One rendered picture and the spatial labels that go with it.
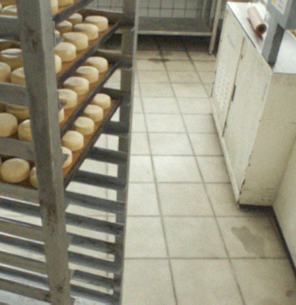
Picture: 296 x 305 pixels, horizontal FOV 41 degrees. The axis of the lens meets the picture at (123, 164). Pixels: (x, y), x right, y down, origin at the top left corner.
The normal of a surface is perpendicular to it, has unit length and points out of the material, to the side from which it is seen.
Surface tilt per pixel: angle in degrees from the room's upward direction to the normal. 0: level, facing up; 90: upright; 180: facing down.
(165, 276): 0
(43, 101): 90
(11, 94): 90
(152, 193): 0
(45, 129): 90
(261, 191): 90
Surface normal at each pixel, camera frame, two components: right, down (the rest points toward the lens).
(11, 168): 0.04, -0.81
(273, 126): -0.06, 0.58
